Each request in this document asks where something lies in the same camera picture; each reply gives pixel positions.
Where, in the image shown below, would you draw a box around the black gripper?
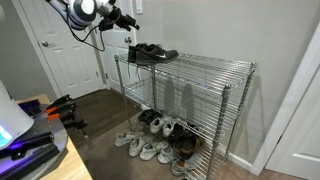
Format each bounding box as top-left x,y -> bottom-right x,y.
107,5 -> 141,32

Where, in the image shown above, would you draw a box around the black sneaker with white swoosh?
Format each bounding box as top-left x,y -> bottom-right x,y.
134,44 -> 180,81

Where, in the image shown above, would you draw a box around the white door with deadbolt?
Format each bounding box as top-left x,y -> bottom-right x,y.
82,0 -> 141,96

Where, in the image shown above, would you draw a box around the black slipper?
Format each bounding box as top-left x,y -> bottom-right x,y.
147,110 -> 165,126
137,109 -> 154,124

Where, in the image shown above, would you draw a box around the white sneaker green insole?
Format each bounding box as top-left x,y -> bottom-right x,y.
128,136 -> 148,158
114,131 -> 138,148

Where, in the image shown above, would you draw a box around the black shoe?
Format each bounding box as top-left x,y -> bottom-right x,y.
167,122 -> 201,145

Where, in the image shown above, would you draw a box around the brown shoe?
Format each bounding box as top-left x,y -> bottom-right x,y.
172,136 -> 189,155
179,134 -> 206,160

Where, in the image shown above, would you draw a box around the light wooden table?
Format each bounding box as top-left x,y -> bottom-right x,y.
15,93 -> 93,180

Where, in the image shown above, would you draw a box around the grey sneaker orange insole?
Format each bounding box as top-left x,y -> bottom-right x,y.
171,155 -> 203,177

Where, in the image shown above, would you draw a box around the black aluminium extrusion bar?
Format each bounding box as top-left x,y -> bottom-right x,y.
0,131 -> 56,160
0,143 -> 62,180

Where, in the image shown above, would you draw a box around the white baseboard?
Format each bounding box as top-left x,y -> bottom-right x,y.
215,146 -> 254,172

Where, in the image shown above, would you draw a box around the white light switch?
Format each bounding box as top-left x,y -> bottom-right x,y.
135,0 -> 144,16

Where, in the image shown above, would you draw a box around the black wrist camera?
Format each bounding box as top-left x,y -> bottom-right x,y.
98,18 -> 116,32

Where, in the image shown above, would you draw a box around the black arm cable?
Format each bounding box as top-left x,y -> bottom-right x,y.
64,6 -> 107,53

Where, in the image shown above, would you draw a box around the black clamp orange handles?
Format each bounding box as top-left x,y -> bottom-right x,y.
44,94 -> 80,116
46,111 -> 90,132

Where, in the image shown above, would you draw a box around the chrome wire shelf rack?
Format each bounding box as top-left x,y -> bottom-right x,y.
113,47 -> 258,180

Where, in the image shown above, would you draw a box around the small black mounting bracket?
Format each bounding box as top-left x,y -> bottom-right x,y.
18,99 -> 44,118

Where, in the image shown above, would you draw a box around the white door frame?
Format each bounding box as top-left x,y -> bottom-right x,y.
249,19 -> 320,177

